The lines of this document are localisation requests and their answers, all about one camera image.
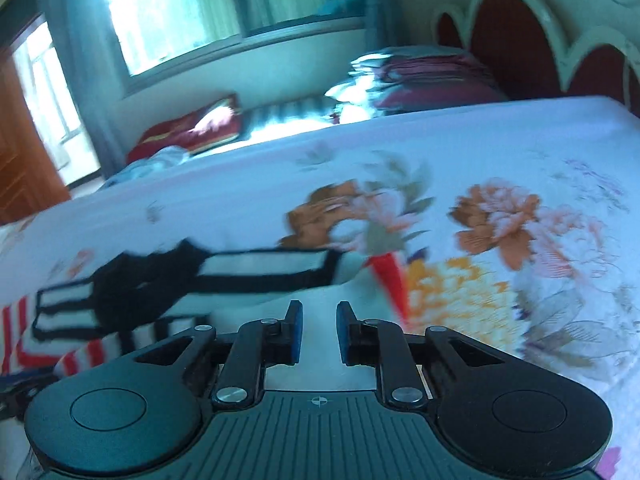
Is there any striped knit child sweater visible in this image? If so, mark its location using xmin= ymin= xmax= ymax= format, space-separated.
xmin=1 ymin=240 xmax=409 ymax=377

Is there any floral white bed sheet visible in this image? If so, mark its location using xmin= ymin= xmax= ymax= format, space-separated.
xmin=1 ymin=97 xmax=639 ymax=479

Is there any light blue cloth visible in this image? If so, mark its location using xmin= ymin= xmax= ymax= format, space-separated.
xmin=101 ymin=146 xmax=191 ymax=188

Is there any red folded blanket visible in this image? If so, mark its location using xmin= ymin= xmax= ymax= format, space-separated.
xmin=126 ymin=93 xmax=242 ymax=164

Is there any striped small mattress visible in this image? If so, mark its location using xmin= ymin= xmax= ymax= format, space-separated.
xmin=239 ymin=96 xmax=335 ymax=143

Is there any stack of folded bedding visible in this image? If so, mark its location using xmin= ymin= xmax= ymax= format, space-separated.
xmin=326 ymin=44 xmax=508 ymax=117

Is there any brown wooden door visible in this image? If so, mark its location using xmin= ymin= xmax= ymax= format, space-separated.
xmin=0 ymin=56 xmax=70 ymax=226

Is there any right blue-grey curtain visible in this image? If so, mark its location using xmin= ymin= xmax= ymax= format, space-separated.
xmin=364 ymin=0 xmax=402 ymax=50

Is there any blue-grey curtain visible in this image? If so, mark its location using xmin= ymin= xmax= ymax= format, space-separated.
xmin=38 ymin=0 xmax=126 ymax=179
xmin=364 ymin=0 xmax=402 ymax=50

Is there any red heart-shaped headboard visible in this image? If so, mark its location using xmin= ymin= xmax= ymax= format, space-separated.
xmin=432 ymin=0 xmax=639 ymax=115

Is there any large window with blinds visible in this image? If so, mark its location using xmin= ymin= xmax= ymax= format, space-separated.
xmin=105 ymin=0 xmax=366 ymax=86

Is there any left blue-grey curtain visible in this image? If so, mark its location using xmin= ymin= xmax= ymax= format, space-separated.
xmin=38 ymin=0 xmax=126 ymax=179

